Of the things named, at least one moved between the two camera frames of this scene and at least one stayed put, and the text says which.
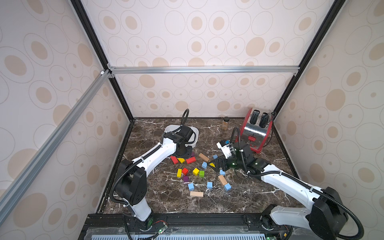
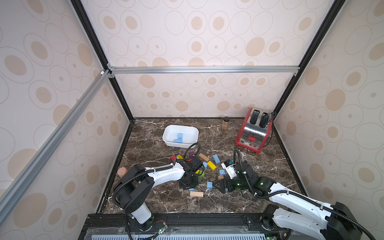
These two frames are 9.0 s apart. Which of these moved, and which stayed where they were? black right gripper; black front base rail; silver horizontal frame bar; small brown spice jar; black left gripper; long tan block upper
Moved: black right gripper; black left gripper
Stayed: black front base rail; long tan block upper; small brown spice jar; silver horizontal frame bar
